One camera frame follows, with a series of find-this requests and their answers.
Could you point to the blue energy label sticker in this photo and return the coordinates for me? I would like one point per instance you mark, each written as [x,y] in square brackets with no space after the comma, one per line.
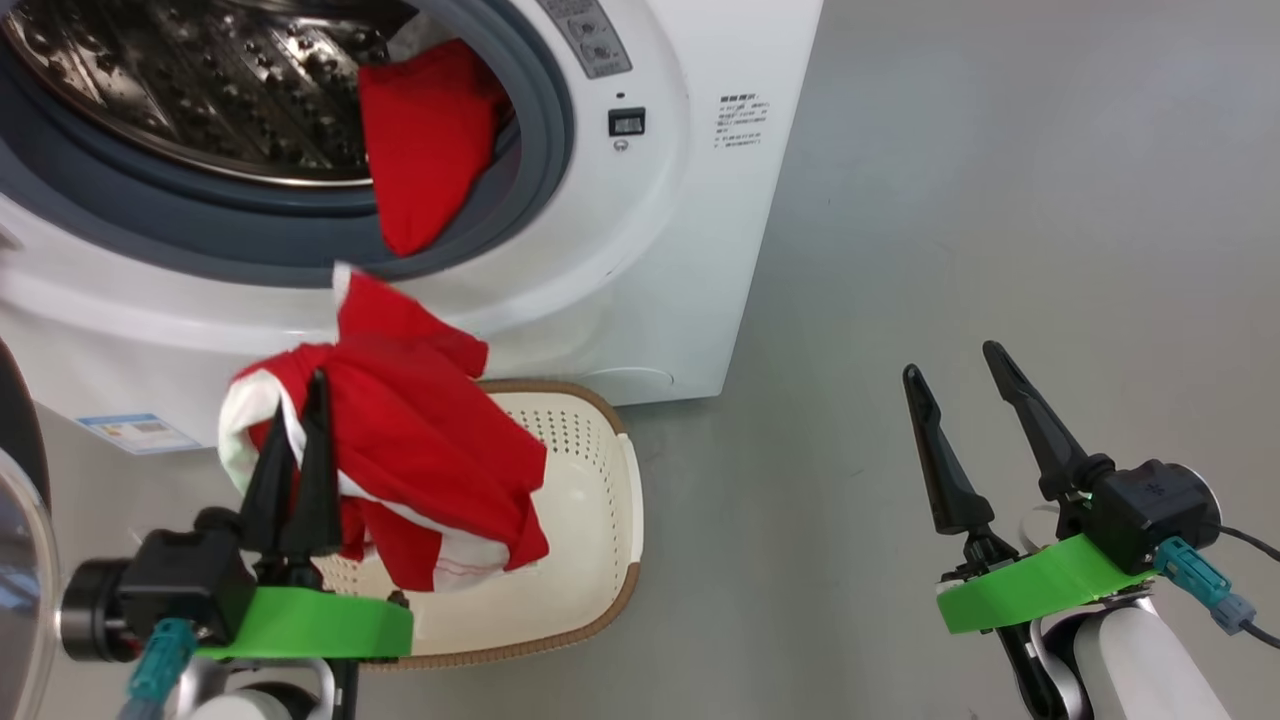
[135,432]

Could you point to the round filter cover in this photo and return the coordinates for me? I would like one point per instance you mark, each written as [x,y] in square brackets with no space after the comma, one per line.
[630,385]

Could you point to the red and white garment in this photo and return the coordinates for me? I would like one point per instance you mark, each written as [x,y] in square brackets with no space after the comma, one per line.
[420,430]

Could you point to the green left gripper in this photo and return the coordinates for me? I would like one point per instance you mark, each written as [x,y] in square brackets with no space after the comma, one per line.
[310,625]

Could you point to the steel washing machine drum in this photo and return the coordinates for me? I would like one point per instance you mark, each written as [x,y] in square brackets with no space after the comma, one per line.
[200,80]

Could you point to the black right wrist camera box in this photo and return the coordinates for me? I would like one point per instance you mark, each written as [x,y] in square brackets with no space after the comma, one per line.
[1140,510]

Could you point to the white washing machine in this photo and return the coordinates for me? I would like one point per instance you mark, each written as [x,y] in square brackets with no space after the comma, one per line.
[650,300]

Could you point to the black door lock slot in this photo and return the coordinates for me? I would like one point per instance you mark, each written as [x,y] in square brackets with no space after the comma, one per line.
[627,122]

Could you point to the grey rubber door gasket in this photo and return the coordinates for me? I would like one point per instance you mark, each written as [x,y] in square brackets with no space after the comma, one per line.
[200,225]

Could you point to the grey warning label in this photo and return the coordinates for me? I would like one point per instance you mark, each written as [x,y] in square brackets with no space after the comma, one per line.
[590,40]

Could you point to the plain red cloth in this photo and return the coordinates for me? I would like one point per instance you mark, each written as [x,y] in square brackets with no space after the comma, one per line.
[430,150]

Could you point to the cream plastic laundry basket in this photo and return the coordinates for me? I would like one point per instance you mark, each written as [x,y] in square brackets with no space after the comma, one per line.
[590,520]

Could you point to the small printed text sticker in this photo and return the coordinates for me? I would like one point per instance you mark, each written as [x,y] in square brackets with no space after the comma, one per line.
[742,122]

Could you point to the washing machine door with glass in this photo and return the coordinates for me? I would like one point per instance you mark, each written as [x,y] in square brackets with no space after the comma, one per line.
[18,580]

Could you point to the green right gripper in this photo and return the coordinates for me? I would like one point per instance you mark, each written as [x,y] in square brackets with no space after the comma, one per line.
[1040,590]

